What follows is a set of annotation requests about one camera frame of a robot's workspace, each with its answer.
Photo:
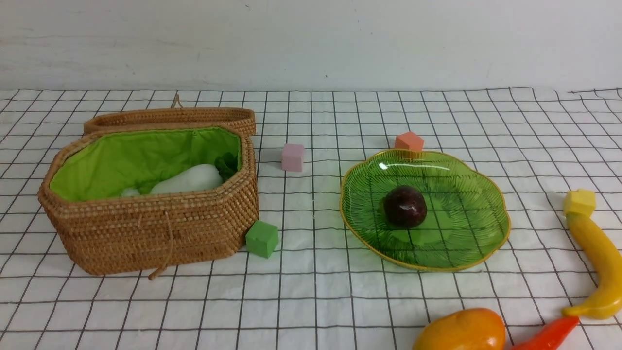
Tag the dark purple toy fruit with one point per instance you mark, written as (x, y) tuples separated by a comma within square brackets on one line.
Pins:
[(404, 207)]

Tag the white toy radish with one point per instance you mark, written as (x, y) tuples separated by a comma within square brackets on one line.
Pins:
[(201, 177)]

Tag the orange toy carrot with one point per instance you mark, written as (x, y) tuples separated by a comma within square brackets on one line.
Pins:
[(551, 336)]

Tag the pink foam cube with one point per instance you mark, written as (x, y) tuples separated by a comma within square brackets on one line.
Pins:
[(292, 157)]

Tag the green foam cube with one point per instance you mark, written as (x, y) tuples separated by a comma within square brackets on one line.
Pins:
[(262, 239)]

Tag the orange foam cube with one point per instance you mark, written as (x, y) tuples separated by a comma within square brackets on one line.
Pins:
[(410, 141)]

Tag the green glass leaf plate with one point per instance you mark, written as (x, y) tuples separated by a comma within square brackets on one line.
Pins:
[(467, 219)]

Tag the woven rattan basket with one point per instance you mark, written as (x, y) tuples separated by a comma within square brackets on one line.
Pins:
[(96, 195)]

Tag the orange toy mango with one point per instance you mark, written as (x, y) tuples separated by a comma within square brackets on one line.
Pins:
[(468, 329)]

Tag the yellow toy banana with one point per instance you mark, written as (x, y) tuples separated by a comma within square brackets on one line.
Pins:
[(605, 258)]

